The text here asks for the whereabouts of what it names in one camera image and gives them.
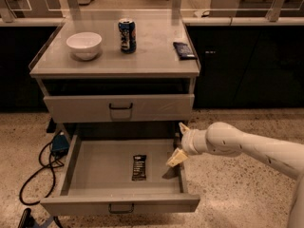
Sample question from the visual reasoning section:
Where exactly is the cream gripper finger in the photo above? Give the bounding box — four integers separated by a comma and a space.
179, 123, 190, 135
166, 148, 188, 167

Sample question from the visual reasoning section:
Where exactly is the black rxbar chocolate bar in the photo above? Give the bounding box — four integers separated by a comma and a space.
132, 155, 146, 181

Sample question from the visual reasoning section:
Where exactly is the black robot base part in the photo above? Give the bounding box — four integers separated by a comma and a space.
17, 208, 64, 228

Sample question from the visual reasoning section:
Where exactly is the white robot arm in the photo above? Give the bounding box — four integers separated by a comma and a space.
166, 122, 304, 228

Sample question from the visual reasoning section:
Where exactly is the closed grey upper drawer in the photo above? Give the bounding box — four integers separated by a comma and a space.
44, 94, 194, 123

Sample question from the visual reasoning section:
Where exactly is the grey drawer cabinet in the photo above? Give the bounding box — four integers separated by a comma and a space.
30, 10, 200, 138

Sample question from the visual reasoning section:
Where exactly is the open grey lower drawer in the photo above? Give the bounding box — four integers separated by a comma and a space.
41, 136, 200, 216

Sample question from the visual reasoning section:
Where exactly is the dark blue snack packet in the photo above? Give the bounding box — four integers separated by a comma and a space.
173, 42, 197, 60

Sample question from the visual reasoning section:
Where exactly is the blue soda can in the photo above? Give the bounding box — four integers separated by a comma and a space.
118, 18, 137, 53

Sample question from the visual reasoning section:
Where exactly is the blue power box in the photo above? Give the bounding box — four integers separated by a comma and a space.
51, 134, 69, 155

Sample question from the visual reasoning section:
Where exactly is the white ceramic bowl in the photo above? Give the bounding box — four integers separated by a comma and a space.
66, 32, 102, 61

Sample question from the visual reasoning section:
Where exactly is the clear glass partition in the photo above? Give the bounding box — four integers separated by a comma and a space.
1, 0, 304, 24

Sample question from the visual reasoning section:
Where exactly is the black floor cable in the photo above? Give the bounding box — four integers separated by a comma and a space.
18, 141, 66, 206

